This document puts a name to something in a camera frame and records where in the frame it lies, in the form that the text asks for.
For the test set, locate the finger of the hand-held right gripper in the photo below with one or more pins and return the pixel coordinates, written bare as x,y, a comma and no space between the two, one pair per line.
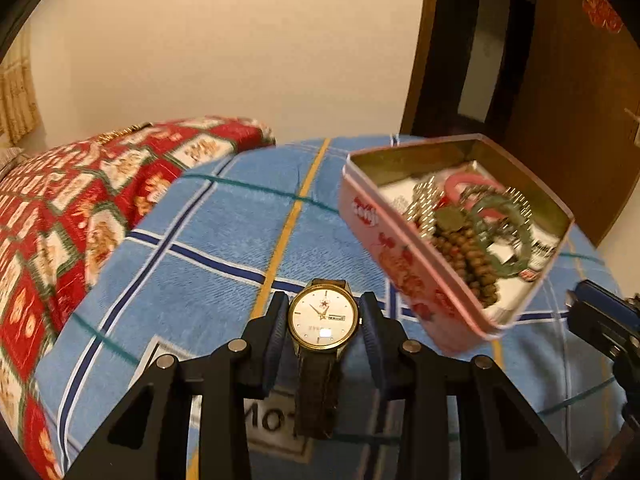
600,315

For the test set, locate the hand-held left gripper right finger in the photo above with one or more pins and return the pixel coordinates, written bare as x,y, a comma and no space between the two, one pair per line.
372,332

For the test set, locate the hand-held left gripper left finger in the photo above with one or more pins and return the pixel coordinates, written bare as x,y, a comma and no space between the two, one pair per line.
272,332

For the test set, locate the pink tin box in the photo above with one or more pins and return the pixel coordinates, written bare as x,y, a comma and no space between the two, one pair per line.
400,260

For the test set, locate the pink bangle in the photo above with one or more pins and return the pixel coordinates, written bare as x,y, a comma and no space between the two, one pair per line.
462,178

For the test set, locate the green jade bangle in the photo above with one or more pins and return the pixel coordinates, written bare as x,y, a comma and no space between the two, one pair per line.
526,240

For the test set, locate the blue plaid blanket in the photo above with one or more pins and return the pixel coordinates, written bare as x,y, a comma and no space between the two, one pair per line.
200,240

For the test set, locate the round olive pendant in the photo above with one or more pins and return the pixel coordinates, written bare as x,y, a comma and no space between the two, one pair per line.
450,219

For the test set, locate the wooden door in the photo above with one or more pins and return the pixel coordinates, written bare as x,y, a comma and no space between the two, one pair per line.
565,110

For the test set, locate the red patterned blanket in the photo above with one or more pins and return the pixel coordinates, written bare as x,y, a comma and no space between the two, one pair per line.
50,220

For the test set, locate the red paper door decoration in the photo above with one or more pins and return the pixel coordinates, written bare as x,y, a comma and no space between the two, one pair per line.
600,10

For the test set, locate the striped pillow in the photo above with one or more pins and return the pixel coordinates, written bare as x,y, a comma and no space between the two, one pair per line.
10,160

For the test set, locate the yellow curtain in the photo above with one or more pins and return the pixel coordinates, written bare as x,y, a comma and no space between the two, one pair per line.
17,100

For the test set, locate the wooden door frame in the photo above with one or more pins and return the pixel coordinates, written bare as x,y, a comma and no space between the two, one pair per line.
420,60

